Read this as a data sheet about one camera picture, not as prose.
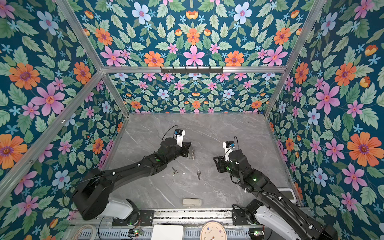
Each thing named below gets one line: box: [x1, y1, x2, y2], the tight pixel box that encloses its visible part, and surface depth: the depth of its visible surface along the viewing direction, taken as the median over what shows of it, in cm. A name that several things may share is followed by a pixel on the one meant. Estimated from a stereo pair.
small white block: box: [182, 198, 202, 207], surface depth 78 cm
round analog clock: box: [200, 221, 228, 240], surface depth 69 cm
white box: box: [151, 224, 185, 240], surface depth 67 cm
